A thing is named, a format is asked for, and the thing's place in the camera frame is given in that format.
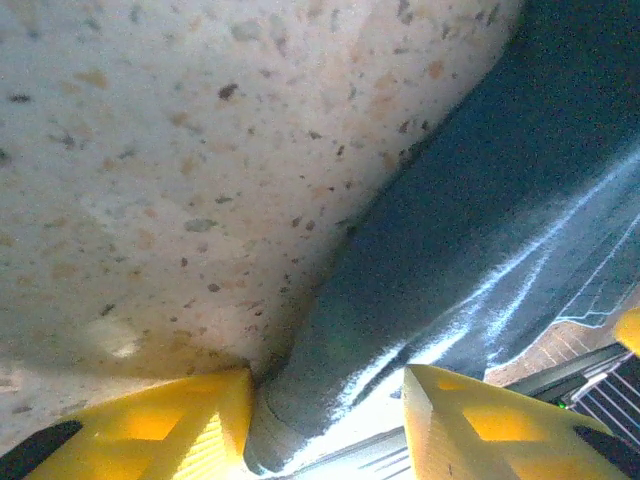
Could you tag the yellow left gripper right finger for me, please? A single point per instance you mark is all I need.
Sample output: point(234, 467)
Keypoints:
point(490, 435)

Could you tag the blue t-shirt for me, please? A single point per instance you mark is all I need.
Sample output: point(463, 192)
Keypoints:
point(475, 200)

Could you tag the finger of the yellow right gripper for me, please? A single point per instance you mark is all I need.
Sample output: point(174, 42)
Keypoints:
point(629, 330)

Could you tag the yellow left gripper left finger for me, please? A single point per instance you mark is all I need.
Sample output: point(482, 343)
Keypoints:
point(150, 430)

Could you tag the aluminium frame rail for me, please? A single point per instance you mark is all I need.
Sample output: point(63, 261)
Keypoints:
point(365, 455)

